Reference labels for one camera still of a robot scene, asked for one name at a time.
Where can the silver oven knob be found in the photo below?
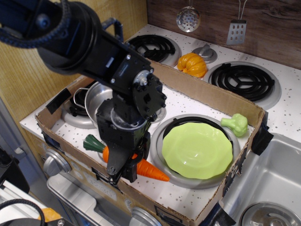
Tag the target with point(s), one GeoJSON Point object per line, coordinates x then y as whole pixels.
{"type": "Point", "coordinates": [141, 217]}
{"type": "Point", "coordinates": [55, 164]}

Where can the orange toy carrot green top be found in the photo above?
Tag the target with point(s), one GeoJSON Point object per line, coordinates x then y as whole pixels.
{"type": "Point", "coordinates": [144, 168]}

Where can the green toy broccoli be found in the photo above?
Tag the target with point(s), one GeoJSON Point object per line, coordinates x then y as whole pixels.
{"type": "Point", "coordinates": [238, 124]}

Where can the hanging metal slotted spatula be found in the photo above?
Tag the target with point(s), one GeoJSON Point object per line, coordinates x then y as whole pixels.
{"type": "Point", "coordinates": [237, 28]}

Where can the silver oven knob left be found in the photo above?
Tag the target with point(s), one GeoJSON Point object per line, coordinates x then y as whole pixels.
{"type": "Point", "coordinates": [55, 164]}

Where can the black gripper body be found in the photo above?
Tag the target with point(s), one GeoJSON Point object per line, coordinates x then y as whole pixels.
{"type": "Point", "coordinates": [126, 145]}

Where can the orange cloth piece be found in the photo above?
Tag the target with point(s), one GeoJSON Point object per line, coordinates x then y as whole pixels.
{"type": "Point", "coordinates": [50, 214]}

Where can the silver front stove knob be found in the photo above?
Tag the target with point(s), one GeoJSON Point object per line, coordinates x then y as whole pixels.
{"type": "Point", "coordinates": [101, 157]}

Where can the orange toy pumpkin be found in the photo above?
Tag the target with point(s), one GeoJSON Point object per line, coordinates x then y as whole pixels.
{"type": "Point", "coordinates": [192, 64]}

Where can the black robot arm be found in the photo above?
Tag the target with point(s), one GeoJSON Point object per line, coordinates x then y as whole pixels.
{"type": "Point", "coordinates": [71, 39]}

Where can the silver oven door handle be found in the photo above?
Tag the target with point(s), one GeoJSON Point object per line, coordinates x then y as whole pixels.
{"type": "Point", "coordinates": [93, 208]}

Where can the hanging metal strainer ladle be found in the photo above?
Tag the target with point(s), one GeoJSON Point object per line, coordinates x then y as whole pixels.
{"type": "Point", "coordinates": [188, 18]}

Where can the silver oven knob right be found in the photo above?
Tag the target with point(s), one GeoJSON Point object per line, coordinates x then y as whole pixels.
{"type": "Point", "coordinates": [141, 217]}

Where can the front left black burner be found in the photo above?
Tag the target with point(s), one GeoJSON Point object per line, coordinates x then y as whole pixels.
{"type": "Point", "coordinates": [74, 112]}

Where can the back left black burner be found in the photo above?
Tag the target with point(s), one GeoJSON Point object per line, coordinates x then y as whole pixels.
{"type": "Point", "coordinates": [157, 48]}

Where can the brown cardboard fence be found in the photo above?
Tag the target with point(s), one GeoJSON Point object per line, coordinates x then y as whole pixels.
{"type": "Point", "coordinates": [169, 204]}

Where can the black burner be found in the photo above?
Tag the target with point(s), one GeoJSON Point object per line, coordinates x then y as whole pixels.
{"type": "Point", "coordinates": [74, 112]}
{"type": "Point", "coordinates": [248, 80]}
{"type": "Point", "coordinates": [157, 48]}

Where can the silver stove knob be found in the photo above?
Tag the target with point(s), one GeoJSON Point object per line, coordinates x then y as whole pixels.
{"type": "Point", "coordinates": [101, 157]}
{"type": "Point", "coordinates": [207, 53]}
{"type": "Point", "coordinates": [159, 115]}

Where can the back right black burner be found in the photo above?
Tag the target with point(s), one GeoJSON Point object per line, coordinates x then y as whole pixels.
{"type": "Point", "coordinates": [248, 80]}

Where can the stainless steel pot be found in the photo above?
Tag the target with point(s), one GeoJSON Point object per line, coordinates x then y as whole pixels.
{"type": "Point", "coordinates": [94, 96]}

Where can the silver back stove knob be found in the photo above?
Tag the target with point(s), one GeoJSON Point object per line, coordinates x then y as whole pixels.
{"type": "Point", "coordinates": [207, 53]}

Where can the silver metal sink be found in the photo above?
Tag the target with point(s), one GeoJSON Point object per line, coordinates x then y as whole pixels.
{"type": "Point", "coordinates": [268, 191]}

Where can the light green plastic plate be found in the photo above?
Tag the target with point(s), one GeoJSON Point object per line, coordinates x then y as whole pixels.
{"type": "Point", "coordinates": [197, 150]}

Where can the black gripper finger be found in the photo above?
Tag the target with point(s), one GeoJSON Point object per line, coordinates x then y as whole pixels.
{"type": "Point", "coordinates": [129, 172]}
{"type": "Point", "coordinates": [113, 180]}

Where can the silver middle stove knob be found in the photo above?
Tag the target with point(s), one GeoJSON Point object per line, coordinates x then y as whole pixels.
{"type": "Point", "coordinates": [159, 115]}

